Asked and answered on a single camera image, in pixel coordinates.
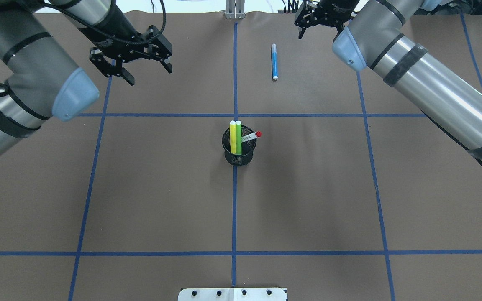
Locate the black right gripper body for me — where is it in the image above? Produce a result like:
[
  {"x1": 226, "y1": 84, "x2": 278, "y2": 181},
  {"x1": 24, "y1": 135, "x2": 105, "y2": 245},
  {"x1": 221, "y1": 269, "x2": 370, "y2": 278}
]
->
[{"x1": 294, "y1": 0, "x2": 359, "y2": 32}]

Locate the yellow highlighter pen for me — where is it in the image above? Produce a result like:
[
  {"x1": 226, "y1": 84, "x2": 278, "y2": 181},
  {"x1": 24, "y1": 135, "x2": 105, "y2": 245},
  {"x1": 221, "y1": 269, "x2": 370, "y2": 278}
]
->
[{"x1": 229, "y1": 120, "x2": 237, "y2": 154}]

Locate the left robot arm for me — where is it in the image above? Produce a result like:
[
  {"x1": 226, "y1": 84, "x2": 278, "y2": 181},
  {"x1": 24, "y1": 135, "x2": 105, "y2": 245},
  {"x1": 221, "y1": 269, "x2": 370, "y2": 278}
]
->
[{"x1": 0, "y1": 0, "x2": 172, "y2": 156}]

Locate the green highlighter pen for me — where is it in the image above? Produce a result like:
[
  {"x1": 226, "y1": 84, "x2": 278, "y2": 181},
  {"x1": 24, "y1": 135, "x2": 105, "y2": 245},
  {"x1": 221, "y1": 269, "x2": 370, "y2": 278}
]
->
[{"x1": 235, "y1": 120, "x2": 242, "y2": 156}]

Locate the black mesh pen cup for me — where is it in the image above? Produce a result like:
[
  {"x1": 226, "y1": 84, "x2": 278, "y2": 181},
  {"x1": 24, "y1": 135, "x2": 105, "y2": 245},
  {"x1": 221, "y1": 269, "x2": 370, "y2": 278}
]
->
[{"x1": 222, "y1": 125, "x2": 257, "y2": 167}]

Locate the aluminium frame post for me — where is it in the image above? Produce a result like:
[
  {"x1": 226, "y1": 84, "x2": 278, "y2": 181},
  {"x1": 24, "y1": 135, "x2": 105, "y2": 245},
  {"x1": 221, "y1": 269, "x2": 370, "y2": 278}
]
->
[{"x1": 224, "y1": 0, "x2": 246, "y2": 19}]

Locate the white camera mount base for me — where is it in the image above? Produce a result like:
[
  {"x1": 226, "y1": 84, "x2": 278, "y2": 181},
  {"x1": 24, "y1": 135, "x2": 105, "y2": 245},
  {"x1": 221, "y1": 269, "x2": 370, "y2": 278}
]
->
[{"x1": 177, "y1": 287, "x2": 288, "y2": 301}]

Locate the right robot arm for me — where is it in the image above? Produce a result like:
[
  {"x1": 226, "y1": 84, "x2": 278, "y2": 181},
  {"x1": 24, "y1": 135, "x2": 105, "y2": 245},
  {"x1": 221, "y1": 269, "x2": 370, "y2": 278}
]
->
[{"x1": 295, "y1": 0, "x2": 482, "y2": 166}]

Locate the blue marker pen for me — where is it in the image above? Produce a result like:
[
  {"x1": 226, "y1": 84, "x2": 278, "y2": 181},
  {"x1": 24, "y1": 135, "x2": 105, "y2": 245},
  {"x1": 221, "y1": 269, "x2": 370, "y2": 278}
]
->
[{"x1": 270, "y1": 43, "x2": 279, "y2": 81}]

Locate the red white marker pen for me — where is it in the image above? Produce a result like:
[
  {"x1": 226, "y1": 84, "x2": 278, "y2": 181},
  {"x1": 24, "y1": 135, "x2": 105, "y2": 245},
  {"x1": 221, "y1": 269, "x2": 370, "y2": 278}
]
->
[{"x1": 241, "y1": 131, "x2": 262, "y2": 142}]

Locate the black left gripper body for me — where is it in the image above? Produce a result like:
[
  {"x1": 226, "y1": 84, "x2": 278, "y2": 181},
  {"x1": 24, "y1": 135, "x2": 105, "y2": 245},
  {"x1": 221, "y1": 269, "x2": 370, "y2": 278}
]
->
[{"x1": 79, "y1": 25, "x2": 172, "y2": 77}]

